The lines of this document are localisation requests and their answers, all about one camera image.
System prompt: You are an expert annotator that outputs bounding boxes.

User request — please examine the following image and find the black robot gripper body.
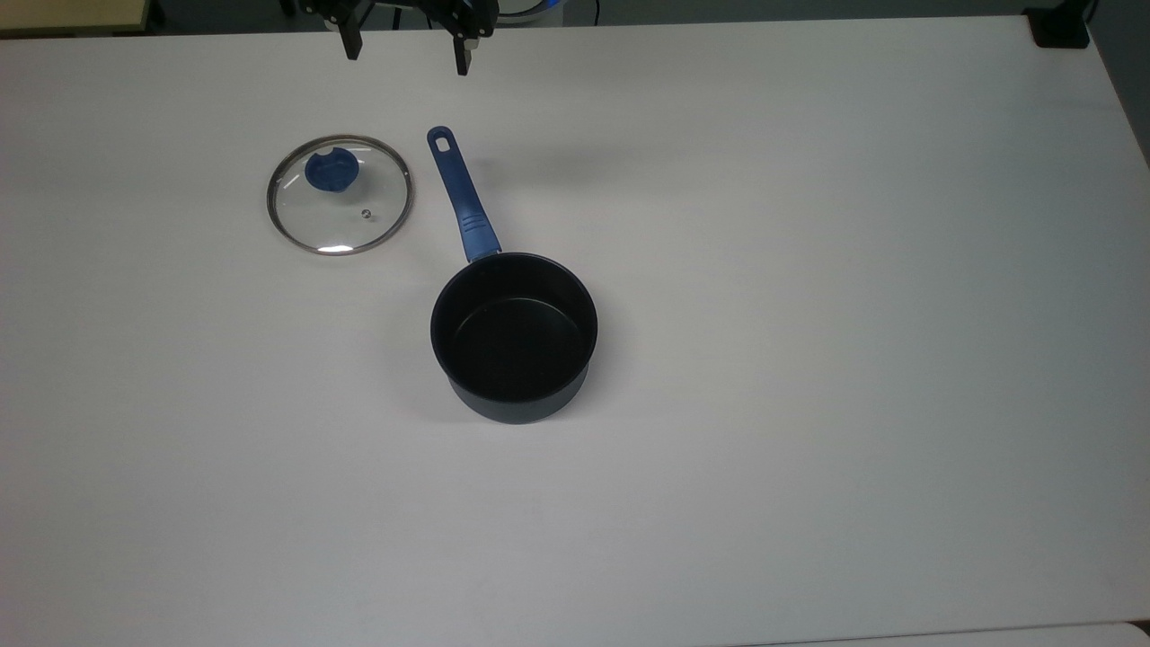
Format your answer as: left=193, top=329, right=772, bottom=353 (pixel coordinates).
left=296, top=0, right=498, bottom=39

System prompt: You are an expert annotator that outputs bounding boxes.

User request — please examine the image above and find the glass lid with blue knob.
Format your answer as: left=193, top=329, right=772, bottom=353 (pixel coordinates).
left=266, top=135, right=414, bottom=257

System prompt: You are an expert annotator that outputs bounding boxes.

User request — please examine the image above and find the white and blue robot base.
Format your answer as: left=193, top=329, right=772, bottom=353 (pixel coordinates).
left=495, top=0, right=569, bottom=24

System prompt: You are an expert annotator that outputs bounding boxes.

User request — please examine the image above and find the light wooden table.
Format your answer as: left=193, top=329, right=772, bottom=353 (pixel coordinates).
left=0, top=0, right=152, bottom=39

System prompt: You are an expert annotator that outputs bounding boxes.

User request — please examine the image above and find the black clamp block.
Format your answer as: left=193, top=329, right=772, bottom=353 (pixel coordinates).
left=1023, top=0, right=1099, bottom=49

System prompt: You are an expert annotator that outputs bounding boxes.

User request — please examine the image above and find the dark saucepan with blue handle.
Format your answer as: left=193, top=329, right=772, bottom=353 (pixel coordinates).
left=426, top=126, right=600, bottom=425

